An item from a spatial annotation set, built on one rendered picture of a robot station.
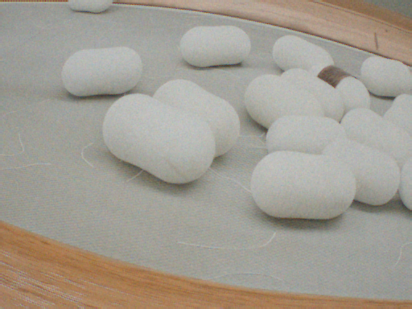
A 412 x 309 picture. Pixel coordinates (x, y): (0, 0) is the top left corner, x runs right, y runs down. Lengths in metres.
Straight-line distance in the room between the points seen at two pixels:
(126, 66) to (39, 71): 0.06
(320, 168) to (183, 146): 0.04
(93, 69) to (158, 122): 0.06
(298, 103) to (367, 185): 0.05
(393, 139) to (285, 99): 0.05
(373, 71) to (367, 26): 0.12
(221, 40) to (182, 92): 0.08
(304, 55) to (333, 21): 0.13
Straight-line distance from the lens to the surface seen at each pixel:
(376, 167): 0.20
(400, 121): 0.25
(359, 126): 0.22
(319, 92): 0.25
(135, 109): 0.19
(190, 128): 0.19
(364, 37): 0.42
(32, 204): 0.18
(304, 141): 0.21
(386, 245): 0.19
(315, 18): 0.42
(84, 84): 0.24
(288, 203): 0.18
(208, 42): 0.29
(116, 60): 0.25
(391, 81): 0.32
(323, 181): 0.18
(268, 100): 0.23
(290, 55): 0.30
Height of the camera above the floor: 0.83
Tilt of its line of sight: 26 degrees down
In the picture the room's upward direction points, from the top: 9 degrees clockwise
